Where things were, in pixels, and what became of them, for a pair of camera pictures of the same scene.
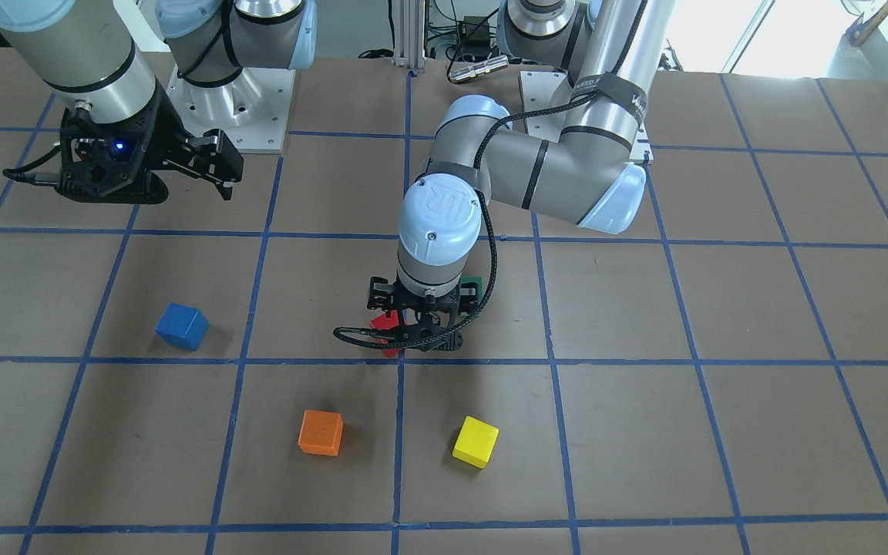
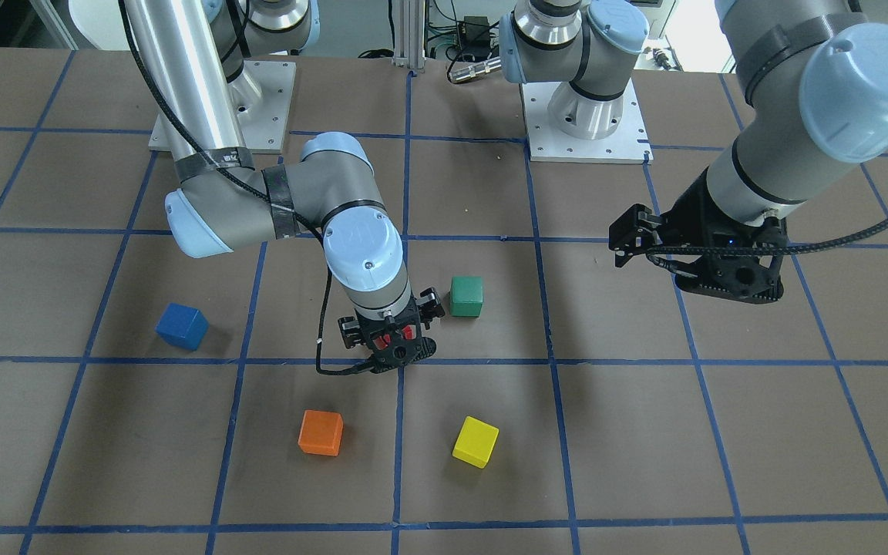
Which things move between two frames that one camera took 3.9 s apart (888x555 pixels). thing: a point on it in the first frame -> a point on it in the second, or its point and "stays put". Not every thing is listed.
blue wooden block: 182,326 stays put
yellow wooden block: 475,442 stays put
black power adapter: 475,38 stays put
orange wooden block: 321,432 stays put
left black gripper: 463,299 -> 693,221
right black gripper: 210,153 -> 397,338
